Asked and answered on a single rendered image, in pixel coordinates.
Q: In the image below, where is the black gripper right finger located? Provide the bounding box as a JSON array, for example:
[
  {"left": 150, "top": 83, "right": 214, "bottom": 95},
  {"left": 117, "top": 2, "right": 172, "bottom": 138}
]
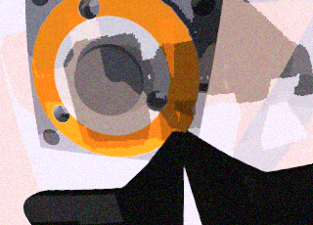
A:
[{"left": 180, "top": 131, "right": 313, "bottom": 225}]

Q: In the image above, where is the orange round plate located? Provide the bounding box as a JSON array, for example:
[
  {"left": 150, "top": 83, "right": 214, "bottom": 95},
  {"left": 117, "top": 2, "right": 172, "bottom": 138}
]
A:
[{"left": 31, "top": 0, "right": 201, "bottom": 158}]

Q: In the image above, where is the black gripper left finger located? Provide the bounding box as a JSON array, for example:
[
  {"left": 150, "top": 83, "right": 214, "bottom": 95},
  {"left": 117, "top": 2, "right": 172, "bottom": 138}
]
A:
[{"left": 23, "top": 131, "right": 185, "bottom": 225}]

